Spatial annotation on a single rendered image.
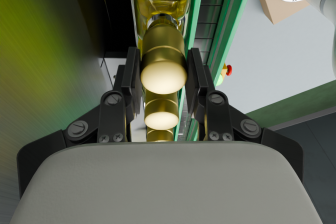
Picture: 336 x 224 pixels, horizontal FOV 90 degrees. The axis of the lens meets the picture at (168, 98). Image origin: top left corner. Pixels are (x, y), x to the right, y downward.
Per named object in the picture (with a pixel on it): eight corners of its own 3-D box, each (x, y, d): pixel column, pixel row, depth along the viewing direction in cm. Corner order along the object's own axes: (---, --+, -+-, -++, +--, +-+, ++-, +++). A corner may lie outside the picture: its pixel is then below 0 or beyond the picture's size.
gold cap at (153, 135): (146, 109, 22) (144, 140, 19) (173, 108, 22) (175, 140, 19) (148, 123, 25) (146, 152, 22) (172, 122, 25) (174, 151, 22)
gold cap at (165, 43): (140, 23, 13) (135, 58, 10) (186, 24, 13) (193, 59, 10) (144, 60, 16) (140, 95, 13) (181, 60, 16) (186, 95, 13)
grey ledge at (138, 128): (110, 38, 50) (102, 62, 43) (139, 38, 51) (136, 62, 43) (140, 155, 124) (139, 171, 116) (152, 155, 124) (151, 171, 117)
